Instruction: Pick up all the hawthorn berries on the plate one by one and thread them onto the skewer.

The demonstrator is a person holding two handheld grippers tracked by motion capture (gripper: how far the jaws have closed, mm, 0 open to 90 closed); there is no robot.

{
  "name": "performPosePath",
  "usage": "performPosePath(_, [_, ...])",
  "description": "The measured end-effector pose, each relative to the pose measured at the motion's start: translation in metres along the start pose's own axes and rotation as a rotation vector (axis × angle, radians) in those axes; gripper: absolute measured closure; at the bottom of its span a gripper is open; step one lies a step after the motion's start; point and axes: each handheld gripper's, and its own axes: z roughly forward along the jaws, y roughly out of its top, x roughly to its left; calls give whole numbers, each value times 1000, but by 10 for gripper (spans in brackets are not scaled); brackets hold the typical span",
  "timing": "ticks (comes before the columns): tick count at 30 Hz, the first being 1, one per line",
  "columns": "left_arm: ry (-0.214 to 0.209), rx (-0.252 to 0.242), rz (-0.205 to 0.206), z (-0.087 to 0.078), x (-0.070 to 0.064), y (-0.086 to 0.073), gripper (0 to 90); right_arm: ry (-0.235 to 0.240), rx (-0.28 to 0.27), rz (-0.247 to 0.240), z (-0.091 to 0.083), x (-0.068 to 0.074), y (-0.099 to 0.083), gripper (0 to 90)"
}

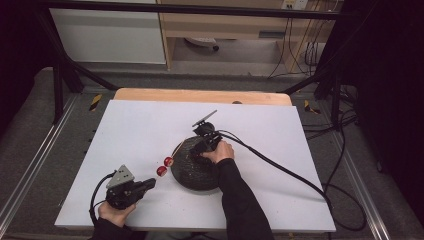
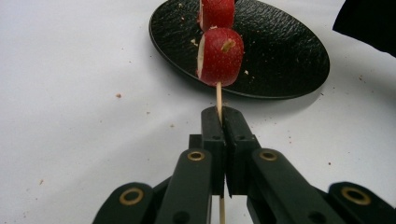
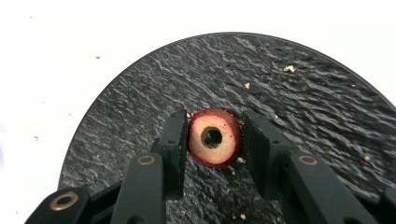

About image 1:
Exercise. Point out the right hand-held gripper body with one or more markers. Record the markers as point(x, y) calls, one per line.
point(206, 131)

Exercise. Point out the white board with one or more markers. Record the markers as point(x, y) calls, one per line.
point(140, 133)

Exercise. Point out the white wall socket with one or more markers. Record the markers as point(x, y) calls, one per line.
point(295, 4)

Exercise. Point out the person's right hand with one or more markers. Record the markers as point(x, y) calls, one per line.
point(220, 152)

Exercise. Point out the white power strip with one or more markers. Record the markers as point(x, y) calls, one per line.
point(201, 41)

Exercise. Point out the person's left hand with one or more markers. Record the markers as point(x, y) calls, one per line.
point(115, 215)

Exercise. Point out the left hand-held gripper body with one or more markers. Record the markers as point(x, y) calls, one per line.
point(121, 193)

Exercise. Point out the black curtain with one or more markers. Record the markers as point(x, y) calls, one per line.
point(16, 50)
point(390, 100)

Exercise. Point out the thin bamboo skewer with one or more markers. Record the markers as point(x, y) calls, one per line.
point(177, 150)

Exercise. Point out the black metal frame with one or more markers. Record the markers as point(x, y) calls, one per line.
point(186, 9)

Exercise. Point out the aluminium rail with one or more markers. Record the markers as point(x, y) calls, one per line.
point(361, 186)
point(36, 156)

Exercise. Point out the wooden table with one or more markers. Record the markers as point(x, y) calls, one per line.
point(200, 96)

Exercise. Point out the white cabinet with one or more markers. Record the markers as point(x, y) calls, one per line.
point(110, 36)

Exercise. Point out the round black textured plate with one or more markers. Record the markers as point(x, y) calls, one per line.
point(190, 173)

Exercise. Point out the light wooden desk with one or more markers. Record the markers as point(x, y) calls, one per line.
point(226, 28)

